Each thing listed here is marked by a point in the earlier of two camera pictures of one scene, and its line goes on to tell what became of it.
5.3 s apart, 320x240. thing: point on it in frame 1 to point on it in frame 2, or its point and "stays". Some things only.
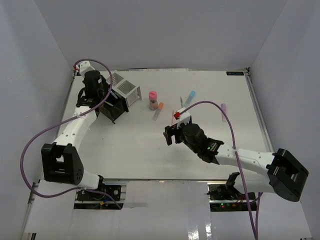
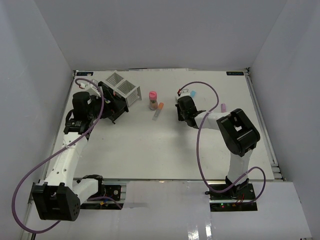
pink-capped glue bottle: [153, 104] stays
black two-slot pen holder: [115, 106] stays
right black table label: [234, 73] stays
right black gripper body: [181, 138] to [182, 115]
